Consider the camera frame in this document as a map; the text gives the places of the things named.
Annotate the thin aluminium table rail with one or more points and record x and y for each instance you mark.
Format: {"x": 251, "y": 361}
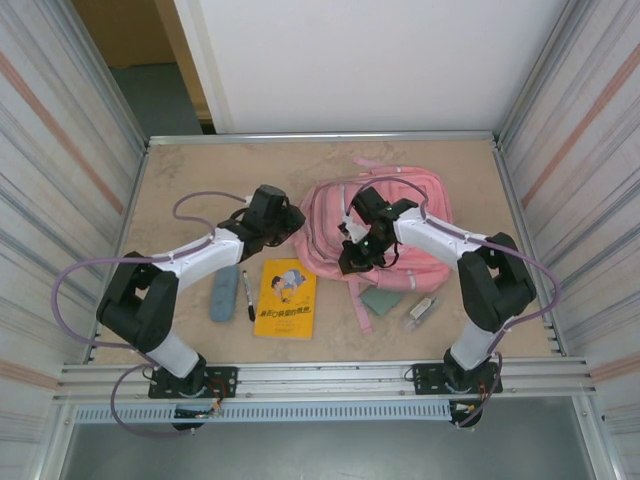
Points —
{"x": 325, "y": 137}

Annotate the blue-grey pencil case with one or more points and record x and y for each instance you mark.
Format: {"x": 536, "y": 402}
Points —
{"x": 222, "y": 300}

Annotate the aluminium frame post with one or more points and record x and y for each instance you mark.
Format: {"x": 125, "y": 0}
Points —
{"x": 112, "y": 75}
{"x": 535, "y": 75}

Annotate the wide aluminium mounting rail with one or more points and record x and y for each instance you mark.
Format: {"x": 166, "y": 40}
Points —
{"x": 325, "y": 375}

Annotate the corrugated translucent side panel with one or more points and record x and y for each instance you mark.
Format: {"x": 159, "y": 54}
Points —
{"x": 590, "y": 150}
{"x": 40, "y": 150}

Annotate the green leather wallet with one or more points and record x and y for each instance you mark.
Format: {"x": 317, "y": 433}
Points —
{"x": 380, "y": 302}

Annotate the yellow paperback book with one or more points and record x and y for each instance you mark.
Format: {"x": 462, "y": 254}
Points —
{"x": 285, "y": 312}

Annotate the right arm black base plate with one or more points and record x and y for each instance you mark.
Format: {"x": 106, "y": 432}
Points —
{"x": 425, "y": 377}

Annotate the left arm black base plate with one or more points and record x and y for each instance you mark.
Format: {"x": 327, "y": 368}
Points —
{"x": 222, "y": 382}

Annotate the black white marker pen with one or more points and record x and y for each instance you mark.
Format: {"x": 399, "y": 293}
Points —
{"x": 248, "y": 300}

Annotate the aluminium table side rail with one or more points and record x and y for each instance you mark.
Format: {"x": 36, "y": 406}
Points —
{"x": 515, "y": 200}
{"x": 119, "y": 255}

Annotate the small circuit board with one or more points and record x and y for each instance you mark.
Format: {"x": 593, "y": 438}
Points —
{"x": 197, "y": 413}

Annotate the small clear tube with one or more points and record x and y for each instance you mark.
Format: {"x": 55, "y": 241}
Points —
{"x": 421, "y": 312}

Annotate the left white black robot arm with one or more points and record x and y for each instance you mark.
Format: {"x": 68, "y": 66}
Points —
{"x": 150, "y": 310}

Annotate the pink student backpack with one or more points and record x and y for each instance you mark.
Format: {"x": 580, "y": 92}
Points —
{"x": 330, "y": 220}

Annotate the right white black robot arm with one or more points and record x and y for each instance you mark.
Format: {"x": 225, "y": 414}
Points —
{"x": 495, "y": 295}

